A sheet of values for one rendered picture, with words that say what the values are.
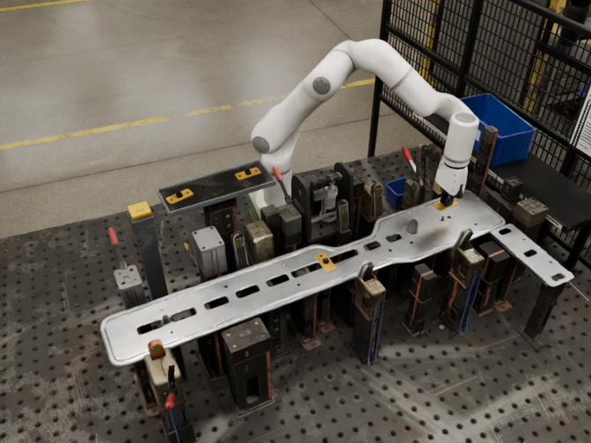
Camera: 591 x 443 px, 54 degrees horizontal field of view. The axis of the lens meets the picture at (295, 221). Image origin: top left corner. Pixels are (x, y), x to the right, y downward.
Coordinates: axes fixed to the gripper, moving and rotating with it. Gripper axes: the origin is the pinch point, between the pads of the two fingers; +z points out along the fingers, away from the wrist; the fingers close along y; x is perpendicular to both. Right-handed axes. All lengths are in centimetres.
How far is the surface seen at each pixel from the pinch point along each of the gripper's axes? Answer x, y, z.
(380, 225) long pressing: -20.9, -7.4, 9.6
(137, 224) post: -98, -30, -3
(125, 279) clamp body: -106, -16, 4
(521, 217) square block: 23.6, 13.1, 7.2
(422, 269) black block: -19.7, 15.7, 10.6
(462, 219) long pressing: 6.5, 2.8, 9.4
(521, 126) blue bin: 50, -19, -4
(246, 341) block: -82, 19, 7
